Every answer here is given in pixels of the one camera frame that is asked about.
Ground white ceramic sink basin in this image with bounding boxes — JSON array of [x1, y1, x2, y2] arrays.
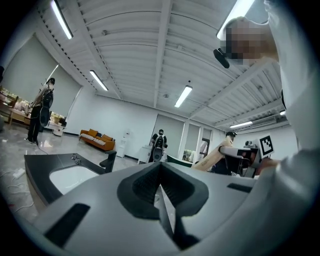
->
[[49, 166, 100, 196]]

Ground white water dispenser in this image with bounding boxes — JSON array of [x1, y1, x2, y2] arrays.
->
[[117, 128, 131, 159]]

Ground grey roller blind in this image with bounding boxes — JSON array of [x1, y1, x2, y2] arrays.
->
[[1, 34, 60, 96], [49, 66, 82, 118], [152, 113, 186, 161], [186, 123, 201, 158]]

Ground white round cabinet red dot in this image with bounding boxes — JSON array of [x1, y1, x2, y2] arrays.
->
[[50, 121, 67, 137]]

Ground black faucet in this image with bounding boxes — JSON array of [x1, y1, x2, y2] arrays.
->
[[99, 149, 118, 175]]

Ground orange sofa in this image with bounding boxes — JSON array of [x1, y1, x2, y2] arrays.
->
[[79, 128, 116, 152]]

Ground small chrome fitting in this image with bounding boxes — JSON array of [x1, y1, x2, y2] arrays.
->
[[70, 153, 84, 165]]

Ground person's white shirt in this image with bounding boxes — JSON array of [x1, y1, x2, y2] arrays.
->
[[182, 0, 320, 256]]

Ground person's head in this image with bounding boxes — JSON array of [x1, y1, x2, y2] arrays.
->
[[219, 16, 280, 67]]

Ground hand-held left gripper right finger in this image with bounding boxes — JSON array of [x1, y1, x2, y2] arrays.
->
[[161, 161, 258, 253]]

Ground black vanity countertop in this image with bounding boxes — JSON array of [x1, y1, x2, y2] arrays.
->
[[24, 151, 117, 206]]

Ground black head-worn camera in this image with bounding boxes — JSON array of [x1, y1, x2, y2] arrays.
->
[[213, 47, 231, 69]]

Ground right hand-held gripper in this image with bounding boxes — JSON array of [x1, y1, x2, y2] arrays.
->
[[218, 134, 275, 179]]

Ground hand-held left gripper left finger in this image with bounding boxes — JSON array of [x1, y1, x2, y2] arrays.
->
[[33, 161, 181, 256]]

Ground ceiling air conditioner unit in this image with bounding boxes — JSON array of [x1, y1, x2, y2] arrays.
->
[[249, 115, 278, 130]]

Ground wooden shelf unit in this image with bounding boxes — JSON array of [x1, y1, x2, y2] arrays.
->
[[0, 84, 34, 126]]

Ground person's right forearm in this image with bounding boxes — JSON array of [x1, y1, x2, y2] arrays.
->
[[258, 156, 281, 174]]

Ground black floor cable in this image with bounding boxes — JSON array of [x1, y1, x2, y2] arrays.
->
[[36, 143, 51, 155]]

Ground white low cabinet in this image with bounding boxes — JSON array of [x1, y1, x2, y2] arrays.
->
[[137, 145, 153, 165]]

